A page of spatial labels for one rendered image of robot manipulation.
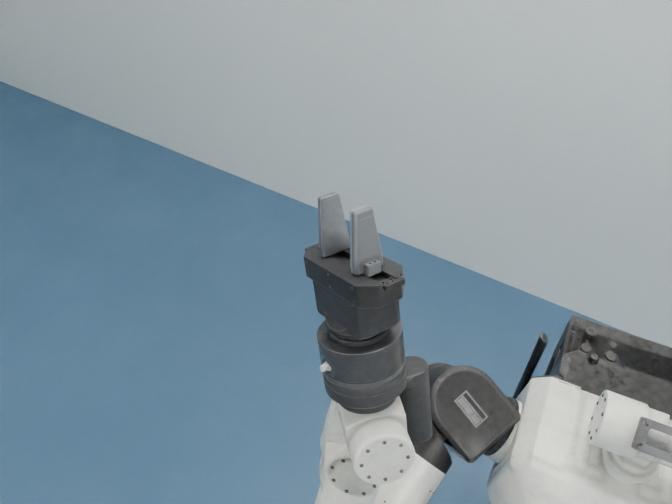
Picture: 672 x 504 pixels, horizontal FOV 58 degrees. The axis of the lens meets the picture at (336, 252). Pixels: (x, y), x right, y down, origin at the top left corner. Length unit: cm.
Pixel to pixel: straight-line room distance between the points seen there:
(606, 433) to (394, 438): 25
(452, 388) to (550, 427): 13
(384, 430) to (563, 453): 29
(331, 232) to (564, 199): 176
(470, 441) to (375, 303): 35
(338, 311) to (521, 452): 36
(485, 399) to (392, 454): 23
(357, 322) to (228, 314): 198
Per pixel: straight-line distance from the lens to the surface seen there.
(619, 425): 77
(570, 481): 84
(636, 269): 245
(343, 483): 73
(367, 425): 65
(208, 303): 258
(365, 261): 56
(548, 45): 202
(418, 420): 69
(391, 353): 60
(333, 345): 61
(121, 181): 322
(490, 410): 85
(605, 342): 97
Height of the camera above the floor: 202
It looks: 48 degrees down
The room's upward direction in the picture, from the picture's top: straight up
